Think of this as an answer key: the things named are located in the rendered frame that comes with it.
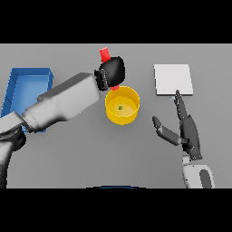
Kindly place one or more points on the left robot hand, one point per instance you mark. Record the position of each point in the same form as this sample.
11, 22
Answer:
113, 70

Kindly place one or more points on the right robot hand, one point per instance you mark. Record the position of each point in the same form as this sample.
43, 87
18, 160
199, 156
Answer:
188, 130

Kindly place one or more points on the red beaker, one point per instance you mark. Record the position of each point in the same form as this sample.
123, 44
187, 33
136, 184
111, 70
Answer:
105, 55

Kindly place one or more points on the green nut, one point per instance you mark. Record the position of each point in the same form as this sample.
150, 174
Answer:
120, 107

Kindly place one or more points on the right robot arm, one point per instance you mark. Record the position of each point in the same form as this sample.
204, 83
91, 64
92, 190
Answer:
196, 176

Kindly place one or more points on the pale square scale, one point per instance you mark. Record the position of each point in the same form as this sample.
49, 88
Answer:
173, 79

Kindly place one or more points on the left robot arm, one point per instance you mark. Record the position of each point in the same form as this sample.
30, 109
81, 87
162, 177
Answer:
66, 96

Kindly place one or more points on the blue tray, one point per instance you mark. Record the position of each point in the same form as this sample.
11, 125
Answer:
25, 90

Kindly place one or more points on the yellow bowl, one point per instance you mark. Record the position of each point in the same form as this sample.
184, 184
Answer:
122, 105

